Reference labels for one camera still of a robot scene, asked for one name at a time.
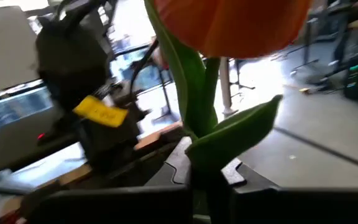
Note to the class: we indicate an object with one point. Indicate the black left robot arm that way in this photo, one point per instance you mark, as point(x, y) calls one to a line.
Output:
point(73, 62)

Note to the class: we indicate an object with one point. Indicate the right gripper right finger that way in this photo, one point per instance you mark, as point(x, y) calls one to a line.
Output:
point(291, 205)

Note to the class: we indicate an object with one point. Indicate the black thin stand legs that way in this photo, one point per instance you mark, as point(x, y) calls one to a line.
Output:
point(238, 77)
point(165, 93)

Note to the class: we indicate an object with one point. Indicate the grey flat panel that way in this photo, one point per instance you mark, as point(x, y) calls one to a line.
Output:
point(8, 49)

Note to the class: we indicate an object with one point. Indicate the yellow label tag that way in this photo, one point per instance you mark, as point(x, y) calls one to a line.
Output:
point(99, 112)

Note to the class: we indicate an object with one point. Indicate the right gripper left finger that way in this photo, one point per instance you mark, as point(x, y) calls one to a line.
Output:
point(120, 205)

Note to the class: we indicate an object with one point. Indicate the slim stand pole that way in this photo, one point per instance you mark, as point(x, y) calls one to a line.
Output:
point(225, 84)

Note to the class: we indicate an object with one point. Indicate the orange artificial tulip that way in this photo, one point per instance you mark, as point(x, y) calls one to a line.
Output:
point(235, 28)

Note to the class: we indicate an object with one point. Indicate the white round stand base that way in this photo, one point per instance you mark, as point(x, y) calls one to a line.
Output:
point(230, 112)

